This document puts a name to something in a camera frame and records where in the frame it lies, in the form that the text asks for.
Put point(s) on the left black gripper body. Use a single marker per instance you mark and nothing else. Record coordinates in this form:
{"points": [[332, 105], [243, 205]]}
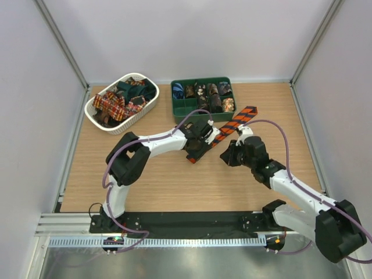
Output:
{"points": [[199, 149]]}

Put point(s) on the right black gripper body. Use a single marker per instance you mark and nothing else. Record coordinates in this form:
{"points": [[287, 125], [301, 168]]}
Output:
{"points": [[238, 156]]}

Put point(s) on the orange navy striped tie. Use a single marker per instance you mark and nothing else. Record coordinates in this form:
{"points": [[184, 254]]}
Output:
{"points": [[245, 115]]}

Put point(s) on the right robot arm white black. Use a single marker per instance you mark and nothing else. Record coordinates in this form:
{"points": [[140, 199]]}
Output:
{"points": [[333, 226]]}

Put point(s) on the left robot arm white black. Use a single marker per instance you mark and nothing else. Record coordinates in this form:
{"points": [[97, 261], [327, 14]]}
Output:
{"points": [[128, 158]]}

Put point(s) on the beige red rolled tie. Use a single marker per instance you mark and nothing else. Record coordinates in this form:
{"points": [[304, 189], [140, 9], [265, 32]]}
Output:
{"points": [[228, 105]]}

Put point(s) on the dark floral rolled tie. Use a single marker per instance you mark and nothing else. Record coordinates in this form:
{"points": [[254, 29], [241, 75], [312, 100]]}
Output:
{"points": [[201, 97]]}

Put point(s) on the brown camouflage rolled tie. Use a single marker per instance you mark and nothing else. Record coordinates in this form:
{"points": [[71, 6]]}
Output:
{"points": [[189, 91]]}

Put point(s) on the green divided organizer tray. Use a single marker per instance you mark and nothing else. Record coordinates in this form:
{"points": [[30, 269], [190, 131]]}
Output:
{"points": [[181, 108]]}

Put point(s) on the blue grey rolled tie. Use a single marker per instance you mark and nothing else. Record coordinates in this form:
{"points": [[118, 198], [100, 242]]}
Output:
{"points": [[224, 88]]}

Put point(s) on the dark green tie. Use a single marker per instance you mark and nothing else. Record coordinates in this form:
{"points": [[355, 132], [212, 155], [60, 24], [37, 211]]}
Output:
{"points": [[131, 88]]}

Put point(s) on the white plastic basket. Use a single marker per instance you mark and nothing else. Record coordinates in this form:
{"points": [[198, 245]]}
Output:
{"points": [[89, 110]]}

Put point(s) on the red yellow patterned tie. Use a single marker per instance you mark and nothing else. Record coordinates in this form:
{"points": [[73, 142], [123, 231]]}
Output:
{"points": [[115, 105]]}

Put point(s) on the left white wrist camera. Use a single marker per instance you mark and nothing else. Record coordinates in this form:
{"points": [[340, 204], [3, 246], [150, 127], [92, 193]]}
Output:
{"points": [[213, 133]]}

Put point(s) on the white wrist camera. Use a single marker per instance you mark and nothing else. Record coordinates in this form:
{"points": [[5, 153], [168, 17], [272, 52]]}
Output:
{"points": [[244, 132], [213, 133]]}

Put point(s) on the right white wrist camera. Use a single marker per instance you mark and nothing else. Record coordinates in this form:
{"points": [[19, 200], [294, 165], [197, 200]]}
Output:
{"points": [[244, 132]]}

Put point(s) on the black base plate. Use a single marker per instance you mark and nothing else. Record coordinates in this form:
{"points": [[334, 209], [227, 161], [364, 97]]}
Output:
{"points": [[200, 225]]}

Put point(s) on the slotted grey cable duct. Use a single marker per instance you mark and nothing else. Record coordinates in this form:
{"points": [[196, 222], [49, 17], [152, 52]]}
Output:
{"points": [[108, 242]]}

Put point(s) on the right aluminium frame post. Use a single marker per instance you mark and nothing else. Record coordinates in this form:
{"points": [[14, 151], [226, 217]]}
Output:
{"points": [[321, 31]]}

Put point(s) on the aluminium frame post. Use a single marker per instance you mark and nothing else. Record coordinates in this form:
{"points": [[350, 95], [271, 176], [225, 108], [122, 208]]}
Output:
{"points": [[321, 31], [53, 27]]}

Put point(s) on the left aluminium frame post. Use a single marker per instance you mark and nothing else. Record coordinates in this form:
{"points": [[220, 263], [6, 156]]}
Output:
{"points": [[53, 27]]}

